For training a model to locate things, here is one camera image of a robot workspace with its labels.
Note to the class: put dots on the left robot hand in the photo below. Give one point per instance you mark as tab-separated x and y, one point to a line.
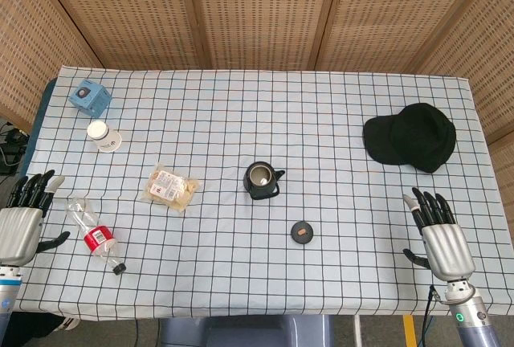
18	226

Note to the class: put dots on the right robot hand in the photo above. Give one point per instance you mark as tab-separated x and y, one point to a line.
445	248

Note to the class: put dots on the black teapot lid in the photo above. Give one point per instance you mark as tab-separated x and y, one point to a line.
302	232

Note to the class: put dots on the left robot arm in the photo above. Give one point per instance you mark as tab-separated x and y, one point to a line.
7	295

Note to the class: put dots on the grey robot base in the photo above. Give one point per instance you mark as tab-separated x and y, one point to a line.
245	331

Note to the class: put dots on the black teapot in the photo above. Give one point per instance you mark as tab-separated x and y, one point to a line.
262	180

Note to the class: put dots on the clear bottle with red label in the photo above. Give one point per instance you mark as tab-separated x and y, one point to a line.
94	234

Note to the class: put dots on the black and white shoe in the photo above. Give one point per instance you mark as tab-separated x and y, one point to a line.
64	324

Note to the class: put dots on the black baseball cap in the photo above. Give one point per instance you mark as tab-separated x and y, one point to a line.
411	138

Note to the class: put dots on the white paper cup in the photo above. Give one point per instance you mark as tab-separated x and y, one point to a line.
103	136

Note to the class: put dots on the blue cardboard box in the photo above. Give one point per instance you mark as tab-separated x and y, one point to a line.
90	98

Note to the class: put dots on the packaged snack bag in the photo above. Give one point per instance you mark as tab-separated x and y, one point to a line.
170	188

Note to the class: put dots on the checked light blue tablecloth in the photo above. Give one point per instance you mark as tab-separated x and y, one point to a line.
257	242

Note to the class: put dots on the woven bamboo folding screen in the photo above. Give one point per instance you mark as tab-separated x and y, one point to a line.
257	13

